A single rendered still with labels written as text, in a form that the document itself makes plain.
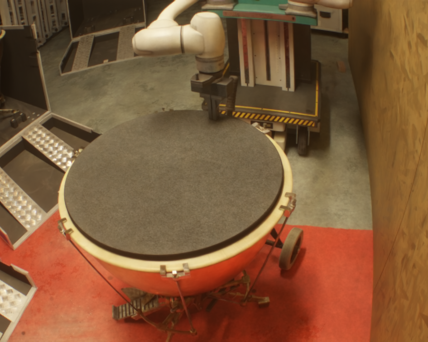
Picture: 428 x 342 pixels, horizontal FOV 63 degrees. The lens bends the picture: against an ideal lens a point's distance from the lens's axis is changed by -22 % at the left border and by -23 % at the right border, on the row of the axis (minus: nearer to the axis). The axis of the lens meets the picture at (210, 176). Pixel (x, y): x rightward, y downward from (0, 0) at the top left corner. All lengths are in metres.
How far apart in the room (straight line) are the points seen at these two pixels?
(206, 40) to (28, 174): 1.91
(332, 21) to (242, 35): 2.26
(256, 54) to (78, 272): 1.66
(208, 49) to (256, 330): 1.14
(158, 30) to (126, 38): 3.36
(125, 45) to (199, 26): 3.27
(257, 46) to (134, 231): 1.77
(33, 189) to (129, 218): 1.66
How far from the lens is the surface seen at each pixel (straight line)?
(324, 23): 4.69
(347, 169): 2.60
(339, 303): 1.91
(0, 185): 2.78
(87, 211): 1.19
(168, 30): 1.30
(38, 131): 3.09
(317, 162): 2.62
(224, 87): 1.35
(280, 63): 2.66
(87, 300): 2.01
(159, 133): 1.42
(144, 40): 1.31
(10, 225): 2.57
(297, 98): 2.61
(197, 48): 1.29
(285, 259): 1.88
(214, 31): 1.28
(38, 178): 2.81
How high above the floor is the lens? 1.57
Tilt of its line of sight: 39 degrees down
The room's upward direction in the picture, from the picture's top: 5 degrees counter-clockwise
